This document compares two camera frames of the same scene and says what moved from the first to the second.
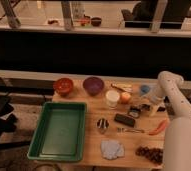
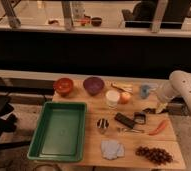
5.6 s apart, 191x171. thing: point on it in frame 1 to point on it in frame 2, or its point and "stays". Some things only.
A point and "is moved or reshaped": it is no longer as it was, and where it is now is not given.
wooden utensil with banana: [123, 86] stays
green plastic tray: [60, 132] stays
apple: [125, 98] stays
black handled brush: [136, 110] is moved or reshaped
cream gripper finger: [153, 110] to [161, 107]
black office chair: [142, 16] stays
